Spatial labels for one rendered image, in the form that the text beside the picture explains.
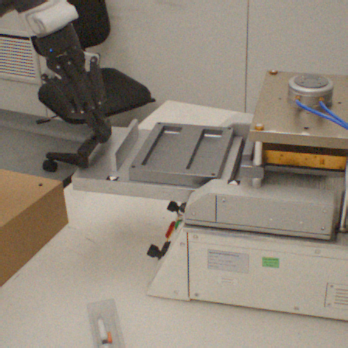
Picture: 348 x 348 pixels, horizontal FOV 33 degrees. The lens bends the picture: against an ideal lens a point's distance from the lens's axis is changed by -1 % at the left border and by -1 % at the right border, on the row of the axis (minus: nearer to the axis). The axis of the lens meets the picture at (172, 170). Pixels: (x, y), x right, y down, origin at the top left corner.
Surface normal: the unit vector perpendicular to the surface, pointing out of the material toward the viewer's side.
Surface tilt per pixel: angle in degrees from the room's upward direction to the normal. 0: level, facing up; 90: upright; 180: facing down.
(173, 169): 0
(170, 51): 90
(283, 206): 90
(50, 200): 90
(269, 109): 0
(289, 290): 90
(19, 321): 0
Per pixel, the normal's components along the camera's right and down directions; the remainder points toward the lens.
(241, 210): -0.24, 0.50
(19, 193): -0.05, -0.90
